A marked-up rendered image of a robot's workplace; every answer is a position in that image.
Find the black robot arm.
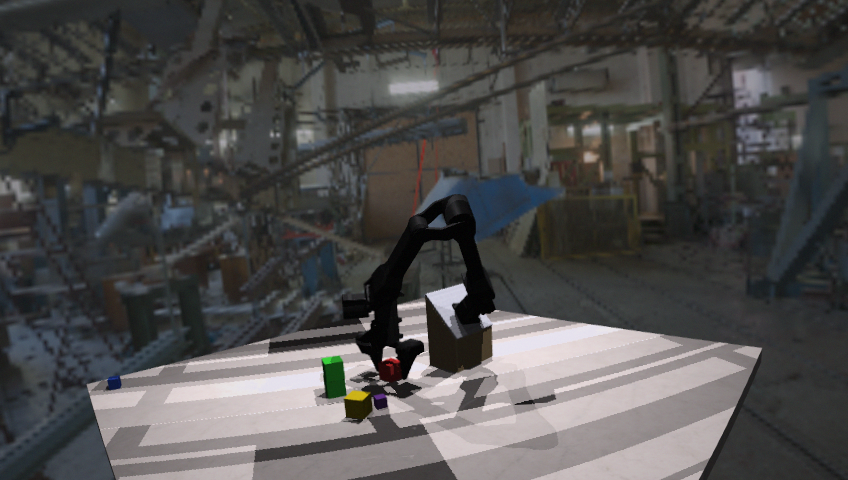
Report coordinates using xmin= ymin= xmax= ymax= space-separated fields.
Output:
xmin=342 ymin=194 xmax=496 ymax=356

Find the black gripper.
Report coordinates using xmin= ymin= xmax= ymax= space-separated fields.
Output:
xmin=369 ymin=314 xmax=424 ymax=380

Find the small purple cube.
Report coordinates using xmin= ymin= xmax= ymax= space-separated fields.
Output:
xmin=373 ymin=394 xmax=387 ymax=409

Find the small blue block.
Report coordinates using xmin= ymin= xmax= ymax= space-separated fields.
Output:
xmin=107 ymin=375 xmax=122 ymax=390

